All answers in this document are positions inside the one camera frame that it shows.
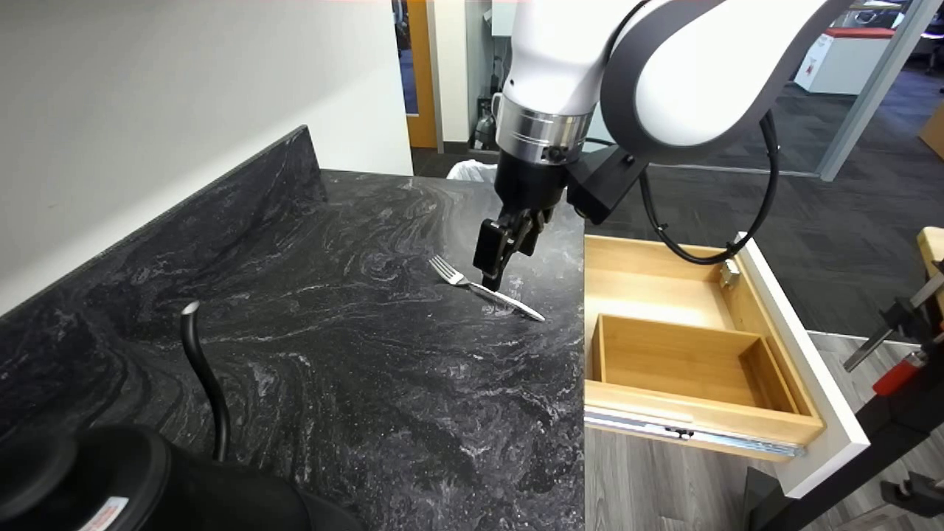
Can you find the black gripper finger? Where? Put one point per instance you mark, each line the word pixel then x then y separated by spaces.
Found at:
pixel 530 234
pixel 493 254

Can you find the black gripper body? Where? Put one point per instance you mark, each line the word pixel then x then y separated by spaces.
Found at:
pixel 533 188

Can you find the silver metal fork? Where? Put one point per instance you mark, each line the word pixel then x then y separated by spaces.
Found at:
pixel 517 303

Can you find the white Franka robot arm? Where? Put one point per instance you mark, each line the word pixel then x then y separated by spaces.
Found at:
pixel 689 77

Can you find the wooden drawer with white front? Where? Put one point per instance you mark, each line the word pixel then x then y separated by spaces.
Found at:
pixel 651 296

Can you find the wooden organizer tray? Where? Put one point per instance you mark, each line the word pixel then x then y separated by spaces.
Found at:
pixel 680 357

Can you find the white cabinet with red top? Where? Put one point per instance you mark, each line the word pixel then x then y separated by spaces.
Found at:
pixel 841 68

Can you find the grey metal pole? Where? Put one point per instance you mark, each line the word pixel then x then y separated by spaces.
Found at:
pixel 866 99

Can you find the red and black clamp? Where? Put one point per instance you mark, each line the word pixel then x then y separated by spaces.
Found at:
pixel 902 380

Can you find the light wooden block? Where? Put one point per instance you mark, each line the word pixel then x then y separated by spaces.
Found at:
pixel 934 254

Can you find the black stand bar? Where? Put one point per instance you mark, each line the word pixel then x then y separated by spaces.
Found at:
pixel 886 433

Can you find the tan wooden furniture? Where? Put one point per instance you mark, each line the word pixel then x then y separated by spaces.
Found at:
pixel 936 135

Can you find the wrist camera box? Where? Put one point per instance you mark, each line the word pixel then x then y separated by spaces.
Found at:
pixel 605 183

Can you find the orange wooden door frame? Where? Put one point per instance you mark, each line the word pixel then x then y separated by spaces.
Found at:
pixel 422 77

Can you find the metal drawer slide rail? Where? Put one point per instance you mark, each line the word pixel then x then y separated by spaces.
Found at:
pixel 689 433

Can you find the black camera stand base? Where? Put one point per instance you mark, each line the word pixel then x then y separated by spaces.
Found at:
pixel 149 483

